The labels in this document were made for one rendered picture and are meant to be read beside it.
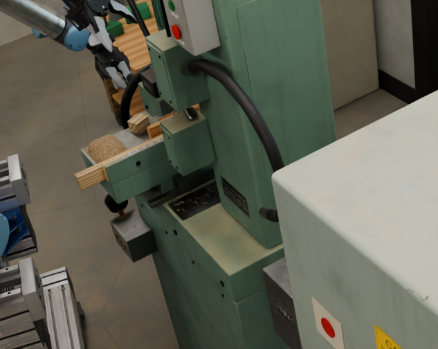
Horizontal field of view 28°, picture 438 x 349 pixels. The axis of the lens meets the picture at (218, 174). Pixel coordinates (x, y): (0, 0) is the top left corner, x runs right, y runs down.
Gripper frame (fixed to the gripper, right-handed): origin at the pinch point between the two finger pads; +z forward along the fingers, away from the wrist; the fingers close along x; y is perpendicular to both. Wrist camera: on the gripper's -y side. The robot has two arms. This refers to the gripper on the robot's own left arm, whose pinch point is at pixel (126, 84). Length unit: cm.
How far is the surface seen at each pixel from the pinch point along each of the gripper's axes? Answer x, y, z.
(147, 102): 1.3, -11.7, 14.6
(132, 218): 16.3, 11.0, 34.2
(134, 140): 11.5, -16.7, 26.0
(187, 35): 9, -80, 42
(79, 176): 30, -25, 33
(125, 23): -41, 87, -78
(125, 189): 21.2, -21.2, 39.4
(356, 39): -123, 82, -23
